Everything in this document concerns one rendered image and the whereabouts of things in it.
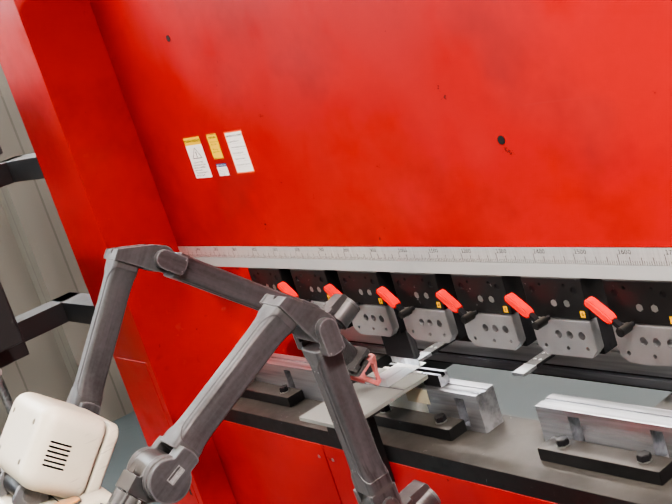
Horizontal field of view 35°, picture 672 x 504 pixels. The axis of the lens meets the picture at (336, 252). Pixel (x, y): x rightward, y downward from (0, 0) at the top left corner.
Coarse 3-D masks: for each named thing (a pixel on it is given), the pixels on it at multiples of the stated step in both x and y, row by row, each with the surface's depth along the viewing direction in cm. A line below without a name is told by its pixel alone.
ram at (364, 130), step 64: (128, 0) 285; (192, 0) 263; (256, 0) 243; (320, 0) 226; (384, 0) 212; (448, 0) 199; (512, 0) 187; (576, 0) 177; (640, 0) 168; (128, 64) 299; (192, 64) 274; (256, 64) 253; (320, 64) 235; (384, 64) 219; (448, 64) 205; (512, 64) 193; (576, 64) 182; (640, 64) 173; (192, 128) 286; (256, 128) 263; (320, 128) 244; (384, 128) 227; (448, 128) 212; (512, 128) 199; (576, 128) 188; (640, 128) 178; (192, 192) 300; (256, 192) 275; (320, 192) 253; (384, 192) 235; (448, 192) 219; (512, 192) 206; (576, 192) 194; (640, 192) 183
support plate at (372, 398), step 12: (372, 372) 266; (360, 384) 261; (396, 384) 253; (408, 384) 251; (360, 396) 253; (372, 396) 251; (384, 396) 249; (396, 396) 248; (324, 408) 253; (372, 408) 244; (300, 420) 253; (312, 420) 249; (324, 420) 246
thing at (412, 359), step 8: (384, 336) 262; (392, 336) 259; (400, 336) 257; (408, 336) 255; (384, 344) 263; (392, 344) 261; (400, 344) 258; (408, 344) 256; (416, 344) 256; (392, 352) 262; (400, 352) 259; (408, 352) 257; (416, 352) 256; (392, 360) 265; (400, 360) 262; (408, 360) 260; (416, 360) 257
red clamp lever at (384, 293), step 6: (378, 288) 244; (384, 288) 245; (378, 294) 244; (384, 294) 243; (390, 294) 243; (384, 300) 244; (390, 300) 242; (396, 300) 242; (390, 306) 243; (396, 306) 242; (402, 306) 242; (402, 312) 240; (408, 312) 241; (402, 318) 241
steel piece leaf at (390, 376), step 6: (396, 366) 264; (384, 372) 263; (390, 372) 262; (396, 372) 260; (402, 372) 259; (408, 372) 258; (372, 378) 257; (384, 378) 253; (390, 378) 258; (396, 378) 257; (372, 384) 258; (384, 384) 254; (390, 384) 254
